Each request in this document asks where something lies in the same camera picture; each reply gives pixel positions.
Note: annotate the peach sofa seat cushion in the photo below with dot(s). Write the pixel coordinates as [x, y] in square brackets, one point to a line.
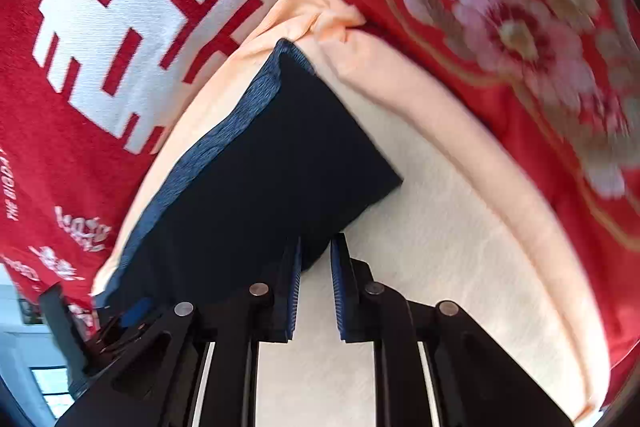
[467, 225]

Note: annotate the red floral embroidered cushion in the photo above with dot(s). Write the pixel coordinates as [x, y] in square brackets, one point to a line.
[557, 83]

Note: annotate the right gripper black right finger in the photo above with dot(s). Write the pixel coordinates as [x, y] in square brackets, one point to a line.
[433, 365]

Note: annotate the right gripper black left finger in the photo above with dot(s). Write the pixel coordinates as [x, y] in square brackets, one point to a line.
[186, 365]

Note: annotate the black pants with blue waistband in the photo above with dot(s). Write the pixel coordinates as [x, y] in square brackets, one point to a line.
[289, 166]

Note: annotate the red blanket with white characters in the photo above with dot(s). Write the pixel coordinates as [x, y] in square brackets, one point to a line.
[90, 90]

